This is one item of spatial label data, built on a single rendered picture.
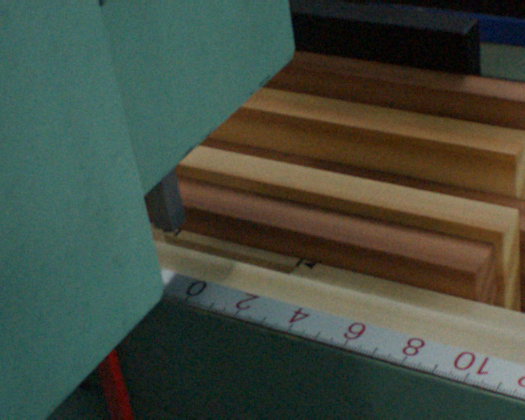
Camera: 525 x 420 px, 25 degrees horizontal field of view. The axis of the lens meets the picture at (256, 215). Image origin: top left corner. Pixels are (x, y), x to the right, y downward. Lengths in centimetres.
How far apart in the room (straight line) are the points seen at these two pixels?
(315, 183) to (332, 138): 3
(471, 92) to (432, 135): 2
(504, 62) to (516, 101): 7
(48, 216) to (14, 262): 1
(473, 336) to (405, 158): 10
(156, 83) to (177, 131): 2
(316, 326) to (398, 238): 6
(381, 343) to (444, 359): 2
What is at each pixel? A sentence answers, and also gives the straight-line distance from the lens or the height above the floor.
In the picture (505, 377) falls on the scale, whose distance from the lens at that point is 36.
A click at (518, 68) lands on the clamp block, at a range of 50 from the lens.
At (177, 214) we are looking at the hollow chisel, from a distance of 44.
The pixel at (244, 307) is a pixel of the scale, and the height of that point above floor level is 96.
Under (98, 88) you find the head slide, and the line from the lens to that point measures 29.
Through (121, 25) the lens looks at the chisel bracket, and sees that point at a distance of 35.
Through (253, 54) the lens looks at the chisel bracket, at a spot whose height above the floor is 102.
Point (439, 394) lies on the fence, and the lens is 36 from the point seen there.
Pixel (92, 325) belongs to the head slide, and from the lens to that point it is 30.
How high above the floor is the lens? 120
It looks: 34 degrees down
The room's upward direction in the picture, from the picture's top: 10 degrees counter-clockwise
